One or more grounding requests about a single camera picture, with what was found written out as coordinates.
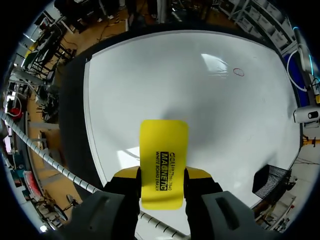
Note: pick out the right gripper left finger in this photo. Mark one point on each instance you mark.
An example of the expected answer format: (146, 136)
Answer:
(100, 215)

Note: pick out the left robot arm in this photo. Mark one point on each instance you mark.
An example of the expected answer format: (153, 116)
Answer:
(303, 50)

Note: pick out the large whiteboard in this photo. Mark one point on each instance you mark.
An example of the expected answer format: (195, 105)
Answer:
(175, 82)

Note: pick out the yellow whiteboard eraser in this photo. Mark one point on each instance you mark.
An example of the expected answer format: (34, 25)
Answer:
(163, 155)

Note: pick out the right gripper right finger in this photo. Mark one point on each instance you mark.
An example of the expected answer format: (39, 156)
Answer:
(225, 215)

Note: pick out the black mesh cup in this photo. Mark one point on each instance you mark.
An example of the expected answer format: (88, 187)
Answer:
(272, 183)

